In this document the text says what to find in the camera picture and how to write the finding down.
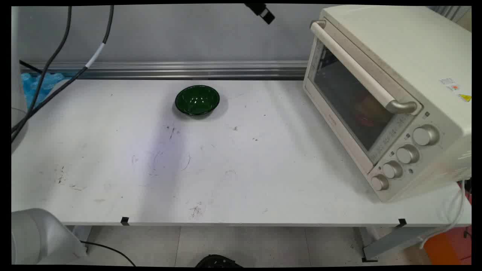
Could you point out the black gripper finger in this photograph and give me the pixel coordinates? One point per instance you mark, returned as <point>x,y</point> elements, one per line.
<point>265,14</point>

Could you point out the dark green bowl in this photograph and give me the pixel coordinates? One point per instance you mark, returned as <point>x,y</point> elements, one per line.
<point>197,100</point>

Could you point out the cream toaster oven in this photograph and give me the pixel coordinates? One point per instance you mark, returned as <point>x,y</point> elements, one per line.
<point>406,52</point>

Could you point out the grey ribbed panel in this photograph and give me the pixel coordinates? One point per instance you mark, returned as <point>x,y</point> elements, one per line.
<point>450,12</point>

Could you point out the large silver oven knob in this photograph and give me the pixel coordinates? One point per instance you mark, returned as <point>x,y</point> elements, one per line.
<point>424,135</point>

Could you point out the small silver oven knob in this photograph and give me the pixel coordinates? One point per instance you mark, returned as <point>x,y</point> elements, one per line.
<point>379,182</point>

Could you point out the blue plastic wrap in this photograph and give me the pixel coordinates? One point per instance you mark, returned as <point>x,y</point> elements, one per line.
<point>35,84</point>

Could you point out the black tape marker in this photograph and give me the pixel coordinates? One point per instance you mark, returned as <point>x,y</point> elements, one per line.
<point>124,221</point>
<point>401,222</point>

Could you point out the black object on floor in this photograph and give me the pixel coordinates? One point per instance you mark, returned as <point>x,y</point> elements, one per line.
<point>218,261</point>

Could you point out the grey table leg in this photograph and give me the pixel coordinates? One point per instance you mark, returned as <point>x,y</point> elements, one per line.
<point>391,242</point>

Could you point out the orange box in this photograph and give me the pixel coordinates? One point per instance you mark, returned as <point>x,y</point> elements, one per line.
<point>442,250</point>

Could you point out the aluminium profile rail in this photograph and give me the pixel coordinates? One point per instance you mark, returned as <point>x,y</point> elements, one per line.
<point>169,70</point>

